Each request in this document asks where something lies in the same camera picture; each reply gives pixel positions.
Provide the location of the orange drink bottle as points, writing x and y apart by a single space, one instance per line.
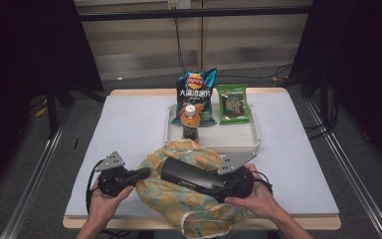
190 124

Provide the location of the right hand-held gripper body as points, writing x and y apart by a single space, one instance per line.
238 182

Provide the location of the green snack packet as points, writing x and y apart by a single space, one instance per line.
233 104

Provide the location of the white plastic tray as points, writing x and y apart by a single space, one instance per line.
238 132

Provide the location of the person's left hand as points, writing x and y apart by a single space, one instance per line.
106 205

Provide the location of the small black floor item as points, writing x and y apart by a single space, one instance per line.
76 142

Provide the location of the yellow floor tape piece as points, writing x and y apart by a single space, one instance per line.
40 112

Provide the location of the teal orange-print cloth bag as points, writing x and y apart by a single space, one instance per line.
172 205

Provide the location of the black metal stand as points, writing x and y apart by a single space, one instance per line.
51 113

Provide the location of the black curtain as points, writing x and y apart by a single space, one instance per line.
20 66
361 66

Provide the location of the white table mat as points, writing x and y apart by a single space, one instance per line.
126 116

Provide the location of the black horizontal bar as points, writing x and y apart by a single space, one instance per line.
195 14

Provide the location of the aluminium floor rail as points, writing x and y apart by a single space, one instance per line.
36 179
344 166

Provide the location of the person's right hand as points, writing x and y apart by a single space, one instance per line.
258 202

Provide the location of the blue potato chips bag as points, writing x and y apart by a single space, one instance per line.
195 91

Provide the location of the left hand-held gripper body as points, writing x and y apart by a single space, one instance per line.
112 181

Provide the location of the white wall socket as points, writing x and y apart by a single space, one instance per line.
179 4

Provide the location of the long black box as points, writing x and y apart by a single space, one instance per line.
189 174

